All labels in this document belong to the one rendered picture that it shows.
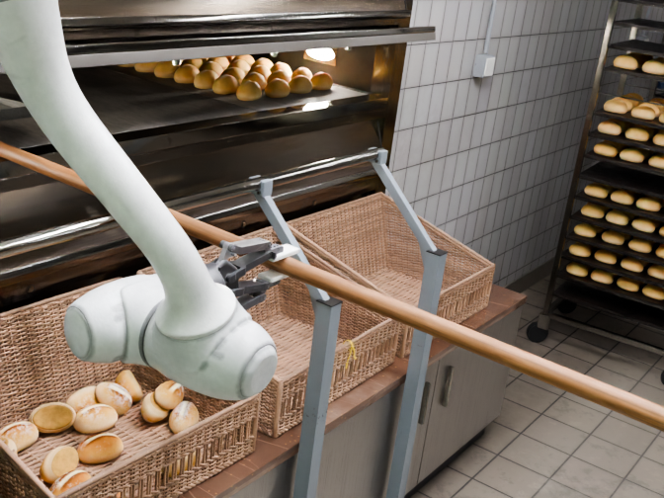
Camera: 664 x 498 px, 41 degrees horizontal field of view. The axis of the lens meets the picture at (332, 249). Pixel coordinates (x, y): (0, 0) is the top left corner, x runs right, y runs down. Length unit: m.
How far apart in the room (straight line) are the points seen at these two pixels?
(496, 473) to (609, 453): 0.50
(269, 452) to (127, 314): 0.96
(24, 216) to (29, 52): 1.06
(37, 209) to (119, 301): 0.91
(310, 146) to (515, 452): 1.36
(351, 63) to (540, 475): 1.57
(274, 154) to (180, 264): 1.61
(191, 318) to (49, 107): 0.29
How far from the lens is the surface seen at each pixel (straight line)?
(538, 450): 3.43
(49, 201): 2.10
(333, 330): 1.96
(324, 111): 2.77
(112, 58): 1.90
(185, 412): 2.09
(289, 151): 2.70
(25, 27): 1.01
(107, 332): 1.18
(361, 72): 3.12
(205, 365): 1.10
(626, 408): 1.24
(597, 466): 3.44
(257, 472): 2.03
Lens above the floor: 1.73
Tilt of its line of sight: 20 degrees down
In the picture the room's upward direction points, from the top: 7 degrees clockwise
